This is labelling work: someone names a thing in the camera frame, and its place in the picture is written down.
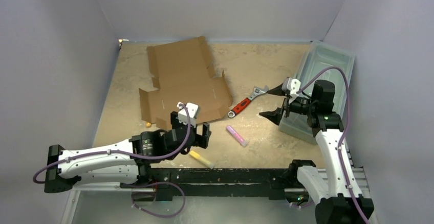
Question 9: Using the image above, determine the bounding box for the brown cardboard box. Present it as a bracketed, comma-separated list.
[139, 36, 233, 130]

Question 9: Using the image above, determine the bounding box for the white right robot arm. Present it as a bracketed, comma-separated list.
[261, 78, 374, 223]

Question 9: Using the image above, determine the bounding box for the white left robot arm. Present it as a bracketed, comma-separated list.
[33, 103, 212, 193]

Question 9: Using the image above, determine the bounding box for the yellow marker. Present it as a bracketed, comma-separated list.
[188, 150, 215, 169]

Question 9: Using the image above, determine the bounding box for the pink marker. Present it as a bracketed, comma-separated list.
[226, 125, 248, 147]

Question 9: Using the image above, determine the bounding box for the clear plastic storage bin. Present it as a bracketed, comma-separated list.
[278, 40, 356, 145]

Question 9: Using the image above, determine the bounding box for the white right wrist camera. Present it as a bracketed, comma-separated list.
[281, 77, 301, 98]

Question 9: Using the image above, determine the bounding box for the red handled adjustable wrench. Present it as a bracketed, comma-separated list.
[227, 86, 269, 119]

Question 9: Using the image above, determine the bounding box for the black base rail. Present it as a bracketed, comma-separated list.
[120, 168, 309, 203]

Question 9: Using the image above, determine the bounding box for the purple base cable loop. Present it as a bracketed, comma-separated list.
[131, 181, 186, 219]

